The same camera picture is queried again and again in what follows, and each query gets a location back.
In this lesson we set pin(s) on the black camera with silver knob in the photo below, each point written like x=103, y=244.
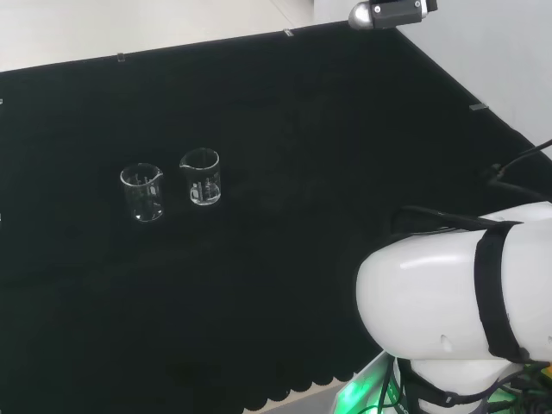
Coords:
x=388, y=13

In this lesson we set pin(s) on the black bench cloth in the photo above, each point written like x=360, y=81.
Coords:
x=259, y=280

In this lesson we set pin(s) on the clear glass beaker white print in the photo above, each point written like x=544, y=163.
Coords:
x=202, y=179
x=142, y=194

